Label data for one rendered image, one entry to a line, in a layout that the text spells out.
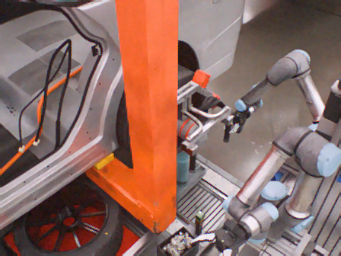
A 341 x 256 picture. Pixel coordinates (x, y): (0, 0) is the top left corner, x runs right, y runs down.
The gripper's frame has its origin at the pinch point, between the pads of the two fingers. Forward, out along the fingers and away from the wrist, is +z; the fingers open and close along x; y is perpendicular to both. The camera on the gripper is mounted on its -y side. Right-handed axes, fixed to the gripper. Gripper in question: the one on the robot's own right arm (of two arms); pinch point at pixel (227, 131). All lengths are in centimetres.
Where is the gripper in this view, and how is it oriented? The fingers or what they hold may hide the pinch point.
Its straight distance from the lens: 236.1
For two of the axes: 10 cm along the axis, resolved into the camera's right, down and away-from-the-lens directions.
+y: -0.1, -7.3, -6.8
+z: -6.8, 5.1, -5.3
